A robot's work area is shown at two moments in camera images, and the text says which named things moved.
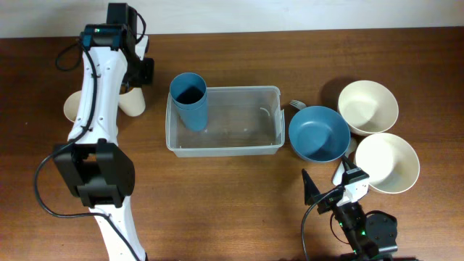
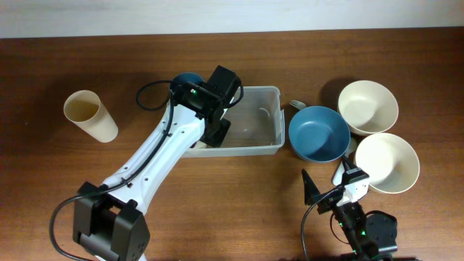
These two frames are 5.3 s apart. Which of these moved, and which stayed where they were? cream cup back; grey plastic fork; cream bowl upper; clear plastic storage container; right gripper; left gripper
Moved: left gripper; cream cup back
Stayed: right gripper; clear plastic storage container; cream bowl upper; grey plastic fork
